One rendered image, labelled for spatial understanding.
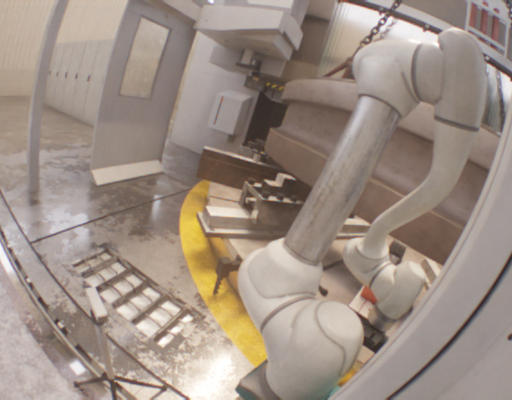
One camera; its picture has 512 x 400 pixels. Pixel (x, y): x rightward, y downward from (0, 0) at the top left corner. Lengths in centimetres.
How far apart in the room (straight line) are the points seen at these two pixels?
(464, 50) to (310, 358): 59
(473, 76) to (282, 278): 54
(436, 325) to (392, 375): 7
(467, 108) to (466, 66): 7
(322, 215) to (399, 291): 32
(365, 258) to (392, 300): 14
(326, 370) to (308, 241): 26
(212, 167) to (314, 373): 273
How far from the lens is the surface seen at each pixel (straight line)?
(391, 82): 53
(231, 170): 298
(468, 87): 49
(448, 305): 24
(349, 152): 51
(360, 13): 532
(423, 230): 167
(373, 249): 73
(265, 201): 187
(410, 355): 27
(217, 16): 361
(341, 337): 45
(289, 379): 52
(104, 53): 678
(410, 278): 69
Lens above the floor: 127
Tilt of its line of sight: 20 degrees down
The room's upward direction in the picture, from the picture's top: 19 degrees clockwise
